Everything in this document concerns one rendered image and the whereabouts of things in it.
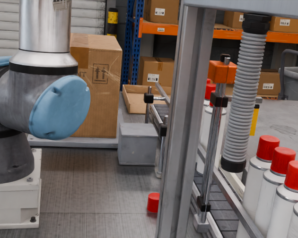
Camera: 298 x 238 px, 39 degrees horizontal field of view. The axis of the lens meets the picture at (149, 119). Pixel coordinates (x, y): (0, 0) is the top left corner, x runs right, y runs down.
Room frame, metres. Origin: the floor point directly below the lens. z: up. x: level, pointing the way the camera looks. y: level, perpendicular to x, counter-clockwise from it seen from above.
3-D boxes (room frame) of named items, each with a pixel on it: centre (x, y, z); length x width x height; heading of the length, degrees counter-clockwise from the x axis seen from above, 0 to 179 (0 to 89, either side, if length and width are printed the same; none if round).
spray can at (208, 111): (0.96, -0.15, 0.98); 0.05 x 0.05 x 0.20
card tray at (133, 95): (1.71, -0.02, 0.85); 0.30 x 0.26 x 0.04; 10
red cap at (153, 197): (0.85, -0.03, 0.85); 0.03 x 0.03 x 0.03
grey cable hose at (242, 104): (0.55, -0.12, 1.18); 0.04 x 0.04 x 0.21
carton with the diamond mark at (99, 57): (1.33, 0.24, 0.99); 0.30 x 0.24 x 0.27; 10
